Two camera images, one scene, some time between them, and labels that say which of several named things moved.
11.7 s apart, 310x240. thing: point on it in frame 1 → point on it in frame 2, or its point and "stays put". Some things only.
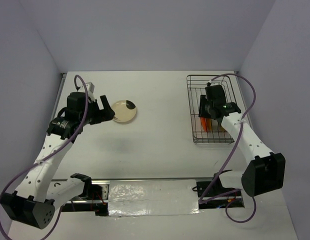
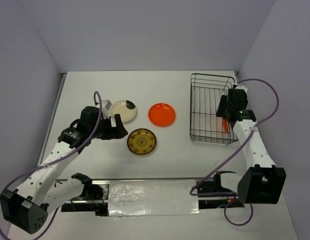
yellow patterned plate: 209,124 → 141,141
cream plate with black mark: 125,110 stays put
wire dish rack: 207,130 stays put
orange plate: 204,124 → 161,115
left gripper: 105,114 → 115,132
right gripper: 203,113 → 221,112
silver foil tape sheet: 153,197 stays put
